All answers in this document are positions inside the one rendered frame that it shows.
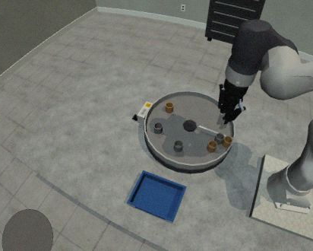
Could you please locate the grey metal ring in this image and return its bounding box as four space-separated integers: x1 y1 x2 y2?
214 133 224 145
174 140 183 152
154 122 163 134

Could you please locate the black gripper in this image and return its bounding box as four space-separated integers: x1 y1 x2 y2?
217 79 249 129

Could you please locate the blue crate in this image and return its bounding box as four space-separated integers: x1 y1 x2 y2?
127 170 187 224

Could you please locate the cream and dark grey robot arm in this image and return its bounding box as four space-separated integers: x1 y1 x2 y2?
225 19 313 214

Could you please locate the bronze bushing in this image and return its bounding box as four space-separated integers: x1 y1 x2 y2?
166 102 174 113
222 136 232 148
207 141 217 153

